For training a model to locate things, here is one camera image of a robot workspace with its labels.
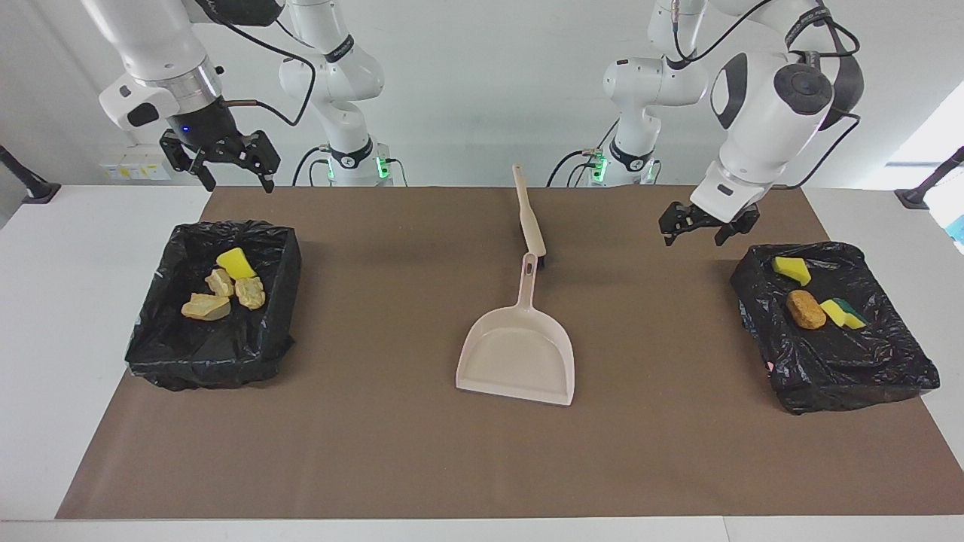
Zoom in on notched yellow sponge piece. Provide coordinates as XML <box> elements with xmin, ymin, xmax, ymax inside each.
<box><xmin>771</xmin><ymin>256</ymin><xmax>813</xmax><ymax>287</ymax></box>

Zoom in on plain yellow sponge piece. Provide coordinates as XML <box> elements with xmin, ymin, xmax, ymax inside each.
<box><xmin>216</xmin><ymin>248</ymin><xmax>257</xmax><ymax>281</ymax></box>

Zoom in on brown oval sponge lump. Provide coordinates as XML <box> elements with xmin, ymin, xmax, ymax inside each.
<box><xmin>786</xmin><ymin>290</ymin><xmax>827</xmax><ymax>330</ymax></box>

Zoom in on green and yellow sponge piece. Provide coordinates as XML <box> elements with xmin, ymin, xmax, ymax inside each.
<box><xmin>819</xmin><ymin>298</ymin><xmax>867</xmax><ymax>330</ymax></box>

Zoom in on beige hand brush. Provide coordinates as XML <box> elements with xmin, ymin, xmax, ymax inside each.
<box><xmin>512</xmin><ymin>164</ymin><xmax>548</xmax><ymax>269</ymax></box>

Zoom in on beige plastic dustpan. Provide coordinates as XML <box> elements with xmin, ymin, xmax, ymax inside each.
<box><xmin>456</xmin><ymin>252</ymin><xmax>576</xmax><ymax>407</ymax></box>

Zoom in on black bag lined bin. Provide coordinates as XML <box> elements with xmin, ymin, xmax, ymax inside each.
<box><xmin>124</xmin><ymin>220</ymin><xmax>302</xmax><ymax>391</ymax></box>

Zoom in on black bag bin pink spot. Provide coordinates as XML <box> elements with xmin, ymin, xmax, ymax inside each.
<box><xmin>728</xmin><ymin>241</ymin><xmax>941</xmax><ymax>416</ymax></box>

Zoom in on brown paper table mat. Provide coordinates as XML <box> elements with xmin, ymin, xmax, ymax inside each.
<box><xmin>56</xmin><ymin>186</ymin><xmax>964</xmax><ymax>520</ymax></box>

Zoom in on black base cable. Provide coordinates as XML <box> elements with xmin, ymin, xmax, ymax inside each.
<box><xmin>545</xmin><ymin>148</ymin><xmax>606</xmax><ymax>188</ymax></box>
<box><xmin>291</xmin><ymin>145</ymin><xmax>333</xmax><ymax>187</ymax></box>

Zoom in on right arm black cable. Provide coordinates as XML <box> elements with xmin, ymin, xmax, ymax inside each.
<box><xmin>202</xmin><ymin>0</ymin><xmax>316</xmax><ymax>127</ymax></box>

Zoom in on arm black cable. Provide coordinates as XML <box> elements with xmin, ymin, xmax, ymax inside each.
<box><xmin>202</xmin><ymin>0</ymin><xmax>316</xmax><ymax>127</ymax></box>
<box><xmin>673</xmin><ymin>0</ymin><xmax>864</xmax><ymax>189</ymax></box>

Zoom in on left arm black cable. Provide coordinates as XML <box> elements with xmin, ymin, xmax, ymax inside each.
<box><xmin>673</xmin><ymin>0</ymin><xmax>864</xmax><ymax>189</ymax></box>

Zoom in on black camera stand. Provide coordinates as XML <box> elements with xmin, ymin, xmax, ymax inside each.
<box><xmin>0</xmin><ymin>145</ymin><xmax>62</xmax><ymax>205</ymax></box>
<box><xmin>894</xmin><ymin>146</ymin><xmax>964</xmax><ymax>211</ymax></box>

